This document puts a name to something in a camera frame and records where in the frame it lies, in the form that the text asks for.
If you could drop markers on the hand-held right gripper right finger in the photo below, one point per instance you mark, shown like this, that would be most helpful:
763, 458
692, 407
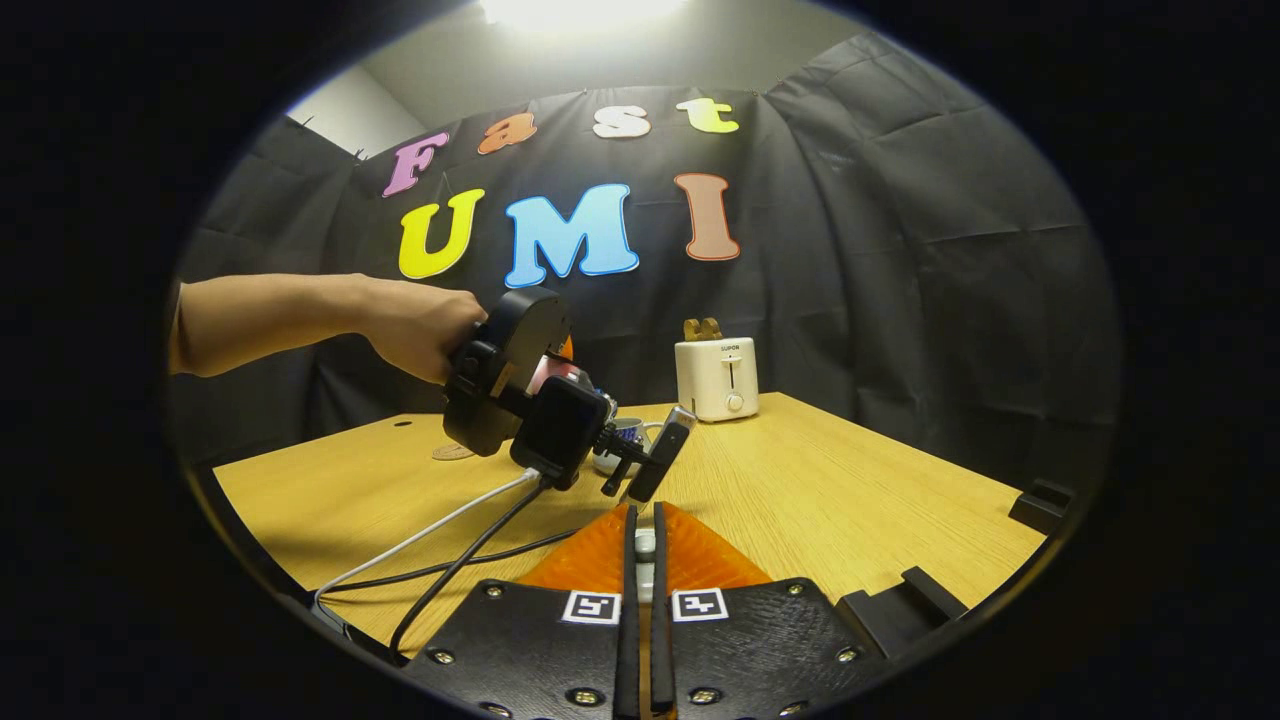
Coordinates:
750, 650

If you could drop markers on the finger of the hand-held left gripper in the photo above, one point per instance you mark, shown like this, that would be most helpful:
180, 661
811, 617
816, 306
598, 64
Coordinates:
566, 348

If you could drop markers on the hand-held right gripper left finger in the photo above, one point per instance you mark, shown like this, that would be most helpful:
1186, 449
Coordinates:
540, 650

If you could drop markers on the clear water bottle pink label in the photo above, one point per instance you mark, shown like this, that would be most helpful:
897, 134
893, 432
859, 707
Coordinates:
555, 372

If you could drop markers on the round brown coaster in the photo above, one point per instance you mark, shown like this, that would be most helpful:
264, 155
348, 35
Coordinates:
452, 452

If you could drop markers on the white blue teacup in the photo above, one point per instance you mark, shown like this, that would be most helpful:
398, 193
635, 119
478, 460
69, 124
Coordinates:
630, 430

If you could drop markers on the white teacup lid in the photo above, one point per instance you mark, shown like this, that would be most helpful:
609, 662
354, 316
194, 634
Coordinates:
645, 545

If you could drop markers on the brown toast slice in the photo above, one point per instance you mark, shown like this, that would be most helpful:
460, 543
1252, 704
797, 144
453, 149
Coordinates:
712, 329
693, 330

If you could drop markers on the white toaster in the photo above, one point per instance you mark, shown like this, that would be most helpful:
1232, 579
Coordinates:
715, 380

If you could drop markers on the black plastic stand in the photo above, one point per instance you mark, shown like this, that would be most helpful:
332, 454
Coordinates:
1040, 505

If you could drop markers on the ceiling light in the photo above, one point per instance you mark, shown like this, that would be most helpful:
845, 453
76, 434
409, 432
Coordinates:
580, 10

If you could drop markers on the black backdrop cloth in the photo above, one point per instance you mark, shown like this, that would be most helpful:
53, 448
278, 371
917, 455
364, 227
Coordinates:
900, 250

